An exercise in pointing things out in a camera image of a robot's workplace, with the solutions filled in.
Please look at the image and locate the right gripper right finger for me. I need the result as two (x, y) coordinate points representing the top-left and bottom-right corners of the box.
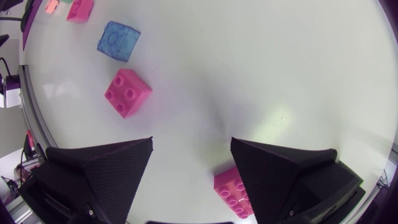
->
(230, 136), (367, 224)

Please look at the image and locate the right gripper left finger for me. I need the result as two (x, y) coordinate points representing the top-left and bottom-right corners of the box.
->
(18, 136), (154, 224)

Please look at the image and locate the large red toy brick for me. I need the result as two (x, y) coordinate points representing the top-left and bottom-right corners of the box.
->
(213, 166), (254, 220)

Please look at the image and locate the small red toy brick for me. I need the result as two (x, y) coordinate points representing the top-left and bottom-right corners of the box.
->
(104, 68), (153, 119)
(65, 0), (95, 24)

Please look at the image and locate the small clear blue toy brick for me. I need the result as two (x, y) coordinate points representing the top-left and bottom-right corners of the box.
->
(96, 20), (141, 62)

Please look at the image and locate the small orange toy brick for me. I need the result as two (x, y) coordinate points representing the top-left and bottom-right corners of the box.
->
(44, 0), (60, 14)

